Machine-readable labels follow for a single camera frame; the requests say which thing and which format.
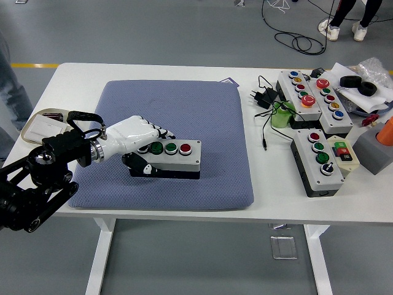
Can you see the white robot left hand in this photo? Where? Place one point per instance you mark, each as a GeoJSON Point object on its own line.
{"type": "Point", "coordinates": [132, 132]}

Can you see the four-button grey control box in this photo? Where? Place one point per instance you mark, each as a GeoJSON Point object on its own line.
{"type": "Point", "coordinates": [328, 181]}
{"type": "Point", "coordinates": [184, 163]}

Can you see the five-button grey control box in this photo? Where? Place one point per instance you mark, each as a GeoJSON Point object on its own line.
{"type": "Point", "coordinates": [310, 114]}
{"type": "Point", "coordinates": [340, 123]}

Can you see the blue-grey padded mat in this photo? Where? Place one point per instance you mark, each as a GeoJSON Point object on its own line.
{"type": "Point", "coordinates": [184, 107]}

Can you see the cream tray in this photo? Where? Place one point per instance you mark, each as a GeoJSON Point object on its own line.
{"type": "Point", "coordinates": [24, 130]}

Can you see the purple-edged white card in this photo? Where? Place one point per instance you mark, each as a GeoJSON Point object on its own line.
{"type": "Point", "coordinates": [228, 81]}

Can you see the person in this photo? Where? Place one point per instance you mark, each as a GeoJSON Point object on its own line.
{"type": "Point", "coordinates": [12, 92]}
{"type": "Point", "coordinates": [340, 12]}

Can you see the white table leg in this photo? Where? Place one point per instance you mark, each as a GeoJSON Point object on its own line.
{"type": "Point", "coordinates": [317, 261]}
{"type": "Point", "coordinates": [101, 255]}

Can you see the green plastic cup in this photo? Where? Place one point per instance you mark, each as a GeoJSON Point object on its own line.
{"type": "Point", "coordinates": [280, 118]}

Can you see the clear floor plate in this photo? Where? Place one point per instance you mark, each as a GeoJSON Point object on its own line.
{"type": "Point", "coordinates": [284, 247]}

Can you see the small black device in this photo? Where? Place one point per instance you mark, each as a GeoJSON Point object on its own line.
{"type": "Point", "coordinates": [317, 73]}

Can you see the white paper sheet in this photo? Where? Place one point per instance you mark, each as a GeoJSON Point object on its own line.
{"type": "Point", "coordinates": [368, 103]}

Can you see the grey block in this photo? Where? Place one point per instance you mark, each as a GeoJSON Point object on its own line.
{"type": "Point", "coordinates": [371, 150]}

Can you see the clear bubble wrap bag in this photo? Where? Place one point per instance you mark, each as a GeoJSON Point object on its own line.
{"type": "Point", "coordinates": [376, 69]}

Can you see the orange cylinder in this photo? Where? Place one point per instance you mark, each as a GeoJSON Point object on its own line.
{"type": "Point", "coordinates": [387, 132]}

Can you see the white wall switch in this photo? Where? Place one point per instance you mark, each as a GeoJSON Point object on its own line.
{"type": "Point", "coordinates": [46, 129]}

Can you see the cream three-button switch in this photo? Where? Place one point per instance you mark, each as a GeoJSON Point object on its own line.
{"type": "Point", "coordinates": [342, 152]}

